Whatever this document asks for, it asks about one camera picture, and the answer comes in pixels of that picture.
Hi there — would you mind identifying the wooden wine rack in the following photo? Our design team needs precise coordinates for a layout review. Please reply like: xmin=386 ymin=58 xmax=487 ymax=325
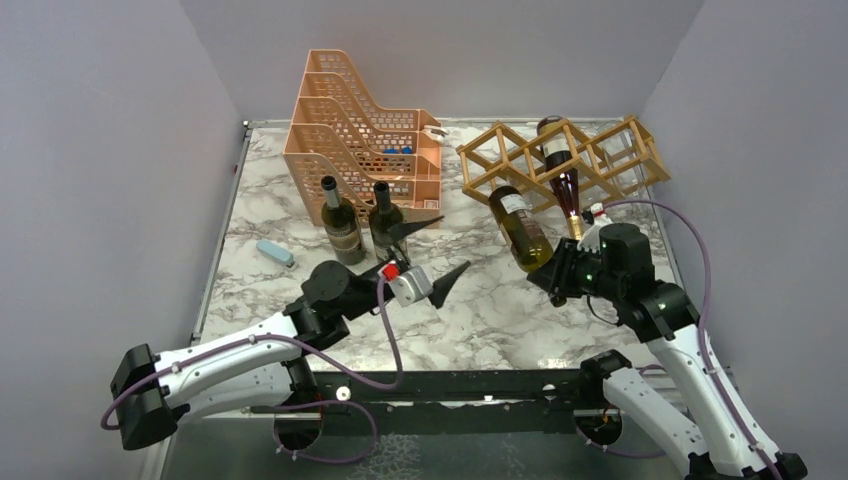
xmin=456 ymin=116 xmax=671 ymax=213

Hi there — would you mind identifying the peach plastic file organizer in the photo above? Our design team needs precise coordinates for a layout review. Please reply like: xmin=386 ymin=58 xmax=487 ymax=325
xmin=283 ymin=49 xmax=443 ymax=226

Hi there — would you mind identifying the dark bottle brown label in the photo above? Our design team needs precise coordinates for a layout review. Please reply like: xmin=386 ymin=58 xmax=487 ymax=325
xmin=320 ymin=175 xmax=366 ymax=265

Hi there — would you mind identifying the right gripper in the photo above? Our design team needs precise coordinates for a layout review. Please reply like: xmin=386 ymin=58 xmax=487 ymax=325
xmin=528 ymin=236 xmax=624 ymax=301

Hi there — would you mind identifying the green bottle silver cap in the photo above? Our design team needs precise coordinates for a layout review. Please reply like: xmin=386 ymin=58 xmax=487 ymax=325
xmin=488 ymin=185 xmax=567 ymax=307

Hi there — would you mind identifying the dark green wine bottle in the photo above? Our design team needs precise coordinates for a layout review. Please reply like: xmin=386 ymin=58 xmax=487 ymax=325
xmin=368 ymin=181 xmax=408 ymax=261

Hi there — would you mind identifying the light blue eraser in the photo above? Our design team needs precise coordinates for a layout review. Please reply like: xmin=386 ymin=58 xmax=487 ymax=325
xmin=256 ymin=239 xmax=296 ymax=269

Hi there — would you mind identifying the red bottle gold cap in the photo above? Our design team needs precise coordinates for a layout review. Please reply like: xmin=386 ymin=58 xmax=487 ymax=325
xmin=536 ymin=115 xmax=583 ymax=240

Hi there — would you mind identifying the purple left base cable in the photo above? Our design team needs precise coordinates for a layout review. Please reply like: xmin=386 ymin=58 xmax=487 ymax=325
xmin=272 ymin=397 xmax=380 ymax=466

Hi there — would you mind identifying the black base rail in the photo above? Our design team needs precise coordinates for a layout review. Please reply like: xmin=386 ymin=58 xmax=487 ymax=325
xmin=272 ymin=369 xmax=623 ymax=446

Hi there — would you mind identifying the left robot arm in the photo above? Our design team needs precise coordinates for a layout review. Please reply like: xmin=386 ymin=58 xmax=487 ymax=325
xmin=100 ymin=244 xmax=470 ymax=451

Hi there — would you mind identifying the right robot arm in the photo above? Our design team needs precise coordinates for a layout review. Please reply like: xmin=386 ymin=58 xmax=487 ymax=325
xmin=527 ymin=223 xmax=808 ymax=479

